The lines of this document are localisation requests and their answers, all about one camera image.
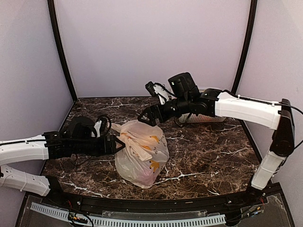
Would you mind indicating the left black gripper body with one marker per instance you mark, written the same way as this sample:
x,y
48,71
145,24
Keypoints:
x,y
103,150

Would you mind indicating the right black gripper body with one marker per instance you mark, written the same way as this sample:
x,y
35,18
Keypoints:
x,y
164,116

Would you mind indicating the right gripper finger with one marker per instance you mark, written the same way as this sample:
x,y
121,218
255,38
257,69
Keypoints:
x,y
146,113
146,120

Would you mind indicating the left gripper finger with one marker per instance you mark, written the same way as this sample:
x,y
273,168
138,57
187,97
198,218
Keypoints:
x,y
119,148
119,142

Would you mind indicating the banana print plastic bag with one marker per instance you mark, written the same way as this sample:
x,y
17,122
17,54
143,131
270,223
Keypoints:
x,y
145,154

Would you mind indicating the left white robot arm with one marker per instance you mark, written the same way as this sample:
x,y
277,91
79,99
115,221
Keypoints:
x,y
82,136

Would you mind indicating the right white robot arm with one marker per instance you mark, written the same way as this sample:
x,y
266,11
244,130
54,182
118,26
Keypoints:
x,y
222,103

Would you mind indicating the white plastic basket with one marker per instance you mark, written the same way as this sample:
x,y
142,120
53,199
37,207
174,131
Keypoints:
x,y
203,117

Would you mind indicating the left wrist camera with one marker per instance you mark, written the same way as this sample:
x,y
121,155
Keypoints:
x,y
102,126

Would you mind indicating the white slotted cable duct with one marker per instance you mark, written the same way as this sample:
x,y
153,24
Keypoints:
x,y
122,219

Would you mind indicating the black front rail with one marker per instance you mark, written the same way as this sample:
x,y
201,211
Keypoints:
x,y
224,204

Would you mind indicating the left black frame post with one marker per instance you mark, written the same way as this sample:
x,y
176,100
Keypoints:
x,y
60,50

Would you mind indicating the black frame post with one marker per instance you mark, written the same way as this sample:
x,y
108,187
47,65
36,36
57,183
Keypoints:
x,y
60,50
246,45

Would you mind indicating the right black frame post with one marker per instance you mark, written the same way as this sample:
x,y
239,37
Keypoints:
x,y
246,45

